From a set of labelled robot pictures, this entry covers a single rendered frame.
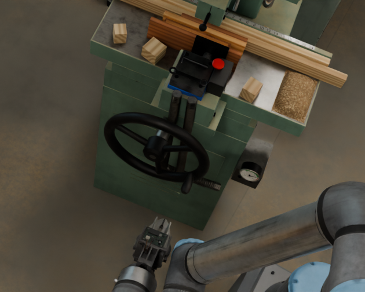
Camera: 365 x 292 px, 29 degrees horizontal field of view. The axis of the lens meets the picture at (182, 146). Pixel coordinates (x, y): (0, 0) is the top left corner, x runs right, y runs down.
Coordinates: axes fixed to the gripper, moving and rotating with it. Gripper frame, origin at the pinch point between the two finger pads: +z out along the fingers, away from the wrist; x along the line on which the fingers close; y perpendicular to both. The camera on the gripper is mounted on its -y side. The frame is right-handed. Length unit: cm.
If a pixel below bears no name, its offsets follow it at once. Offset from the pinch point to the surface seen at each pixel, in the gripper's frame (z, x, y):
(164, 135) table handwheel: 14.7, 8.1, 15.7
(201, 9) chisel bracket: 31, 11, 44
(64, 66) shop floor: 97, 63, -42
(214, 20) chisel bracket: 32, 7, 42
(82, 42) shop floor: 110, 61, -37
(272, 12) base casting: 66, -6, 32
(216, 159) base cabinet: 36.5, -7.1, -4.4
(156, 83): 27.6, 16.0, 20.5
